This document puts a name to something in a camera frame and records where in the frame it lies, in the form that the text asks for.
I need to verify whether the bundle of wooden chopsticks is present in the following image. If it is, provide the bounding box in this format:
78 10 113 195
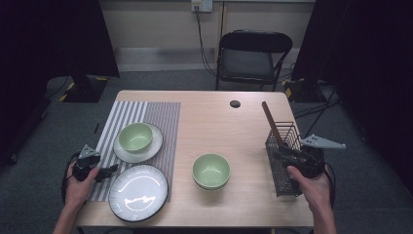
261 100 285 149

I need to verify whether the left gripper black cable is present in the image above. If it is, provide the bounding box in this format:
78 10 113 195
60 151 81 207

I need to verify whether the green ceramic bowl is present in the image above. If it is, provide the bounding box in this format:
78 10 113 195
192 153 231 189
194 181 228 192
117 122 154 153

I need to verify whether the black wire cutlery basket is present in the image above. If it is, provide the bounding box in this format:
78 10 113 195
265 121 305 198

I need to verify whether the black power cable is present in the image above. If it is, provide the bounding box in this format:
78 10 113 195
194 8 218 77

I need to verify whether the person's right hand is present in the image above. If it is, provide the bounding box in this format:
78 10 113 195
286 165 333 215

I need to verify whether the white plate dark rim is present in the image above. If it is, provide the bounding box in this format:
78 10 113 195
107 164 169 223
112 122 165 164

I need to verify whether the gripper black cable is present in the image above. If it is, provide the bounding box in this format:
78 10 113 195
60 151 81 207
324 162 337 209

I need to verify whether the black floor cable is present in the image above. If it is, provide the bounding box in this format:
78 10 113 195
306 87 337 137
293 98 341 120

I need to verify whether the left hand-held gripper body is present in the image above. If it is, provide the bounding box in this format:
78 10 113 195
71 144 101 182

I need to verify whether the white wall socket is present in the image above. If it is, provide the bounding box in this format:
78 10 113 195
190 0 214 14

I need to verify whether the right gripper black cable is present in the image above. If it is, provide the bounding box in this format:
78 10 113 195
324 162 337 209

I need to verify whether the person's left hand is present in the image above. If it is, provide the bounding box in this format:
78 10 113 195
64 165 100 211

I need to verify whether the black folding chair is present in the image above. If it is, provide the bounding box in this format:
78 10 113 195
214 29 294 92

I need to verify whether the dark curtain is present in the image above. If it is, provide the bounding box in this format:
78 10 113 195
290 0 413 196
0 0 121 167

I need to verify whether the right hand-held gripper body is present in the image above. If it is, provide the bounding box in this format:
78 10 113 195
293 134 347 179

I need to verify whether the black stand base yellow tape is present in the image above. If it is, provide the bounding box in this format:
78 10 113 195
282 77 340 104
58 75 109 104

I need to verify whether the grey white striped placemat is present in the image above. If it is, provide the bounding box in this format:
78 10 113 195
87 100 181 203

